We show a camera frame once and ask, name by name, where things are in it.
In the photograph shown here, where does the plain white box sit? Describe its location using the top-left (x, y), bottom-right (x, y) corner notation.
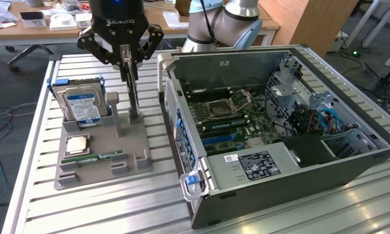
top-left (74, 13), bottom-right (92, 29)

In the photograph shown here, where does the black tripod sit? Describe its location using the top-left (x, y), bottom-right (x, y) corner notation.
top-left (363, 62), bottom-right (390, 103)

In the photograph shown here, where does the blue floor cable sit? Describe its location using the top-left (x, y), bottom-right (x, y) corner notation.
top-left (0, 116), bottom-right (13, 210)

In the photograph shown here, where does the CPU socket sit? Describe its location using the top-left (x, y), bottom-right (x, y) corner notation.
top-left (207, 97), bottom-right (239, 120)

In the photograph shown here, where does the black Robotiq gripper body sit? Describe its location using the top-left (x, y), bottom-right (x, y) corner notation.
top-left (88, 0), bottom-right (148, 47)

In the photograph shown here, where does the white floor cable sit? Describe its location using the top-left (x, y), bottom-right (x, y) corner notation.
top-left (0, 102), bottom-right (38, 117)

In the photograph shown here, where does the metal socket cover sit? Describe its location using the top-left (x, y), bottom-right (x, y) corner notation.
top-left (228, 89), bottom-right (251, 112)

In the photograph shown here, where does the white box with black top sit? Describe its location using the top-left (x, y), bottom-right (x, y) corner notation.
top-left (18, 11), bottom-right (47, 28)

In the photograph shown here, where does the clear plastic bag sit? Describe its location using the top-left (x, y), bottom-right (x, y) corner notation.
top-left (0, 0), bottom-right (19, 23)

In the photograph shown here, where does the grey plastic parts rack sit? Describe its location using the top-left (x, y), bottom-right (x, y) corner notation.
top-left (52, 91), bottom-right (155, 191)

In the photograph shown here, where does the stack of white papers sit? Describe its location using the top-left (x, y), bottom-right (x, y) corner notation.
top-left (162, 11), bottom-right (191, 30)

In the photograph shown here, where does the blue expansion slot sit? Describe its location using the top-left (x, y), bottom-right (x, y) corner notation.
top-left (200, 133), bottom-right (238, 148)

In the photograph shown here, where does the silver disk bay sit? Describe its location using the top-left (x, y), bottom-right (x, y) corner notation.
top-left (320, 128), bottom-right (377, 159)

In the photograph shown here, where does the silver power supply unit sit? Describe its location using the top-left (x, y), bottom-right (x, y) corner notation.
top-left (206, 142), bottom-right (302, 191)

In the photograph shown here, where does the black chair base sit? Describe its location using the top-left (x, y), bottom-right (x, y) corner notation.
top-left (6, 44), bottom-right (54, 73)

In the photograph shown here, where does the silver perforated drive cage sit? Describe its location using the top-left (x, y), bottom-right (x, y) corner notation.
top-left (264, 55), bottom-right (314, 117)

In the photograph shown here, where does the green motherboard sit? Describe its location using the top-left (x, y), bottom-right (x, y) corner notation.
top-left (179, 82), bottom-right (279, 156)

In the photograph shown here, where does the black wire bundle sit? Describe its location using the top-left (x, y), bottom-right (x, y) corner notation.
top-left (284, 109), bottom-right (322, 136)

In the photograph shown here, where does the brown cardboard box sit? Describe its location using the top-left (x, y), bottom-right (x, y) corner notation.
top-left (174, 0), bottom-right (191, 17)

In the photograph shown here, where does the wooden office desk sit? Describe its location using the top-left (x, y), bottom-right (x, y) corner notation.
top-left (102, 0), bottom-right (282, 53)
top-left (0, 2), bottom-right (103, 47)

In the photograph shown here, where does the blue data wire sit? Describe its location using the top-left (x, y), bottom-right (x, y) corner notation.
top-left (316, 107), bottom-right (343, 136)

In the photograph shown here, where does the copper-topped CPU chip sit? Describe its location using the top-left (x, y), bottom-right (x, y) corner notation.
top-left (64, 136), bottom-right (90, 155)

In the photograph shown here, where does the red wire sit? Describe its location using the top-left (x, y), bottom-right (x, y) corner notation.
top-left (306, 114), bottom-right (316, 134)

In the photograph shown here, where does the green RAM stick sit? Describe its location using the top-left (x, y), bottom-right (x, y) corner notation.
top-left (59, 150), bottom-right (123, 164)
top-left (199, 118), bottom-right (250, 131)

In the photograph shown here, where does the wooden cabinet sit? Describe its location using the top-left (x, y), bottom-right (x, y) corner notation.
top-left (260, 0), bottom-right (360, 56)

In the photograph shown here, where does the black open PC case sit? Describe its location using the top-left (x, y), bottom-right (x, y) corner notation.
top-left (156, 47), bottom-right (390, 230)

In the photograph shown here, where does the hard disk in blue carrier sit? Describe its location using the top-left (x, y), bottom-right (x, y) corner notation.
top-left (46, 75), bottom-right (104, 127)

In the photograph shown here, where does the green graphics card black fan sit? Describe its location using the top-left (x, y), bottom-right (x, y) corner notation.
top-left (118, 44), bottom-right (142, 119)

